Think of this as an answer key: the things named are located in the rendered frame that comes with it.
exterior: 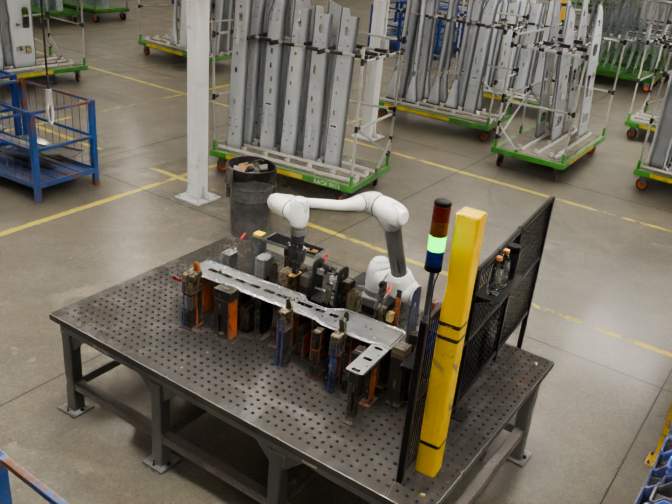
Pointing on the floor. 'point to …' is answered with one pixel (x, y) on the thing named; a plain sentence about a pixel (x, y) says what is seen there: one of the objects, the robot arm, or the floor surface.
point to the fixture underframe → (161, 434)
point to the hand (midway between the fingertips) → (295, 267)
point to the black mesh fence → (477, 330)
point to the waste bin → (249, 194)
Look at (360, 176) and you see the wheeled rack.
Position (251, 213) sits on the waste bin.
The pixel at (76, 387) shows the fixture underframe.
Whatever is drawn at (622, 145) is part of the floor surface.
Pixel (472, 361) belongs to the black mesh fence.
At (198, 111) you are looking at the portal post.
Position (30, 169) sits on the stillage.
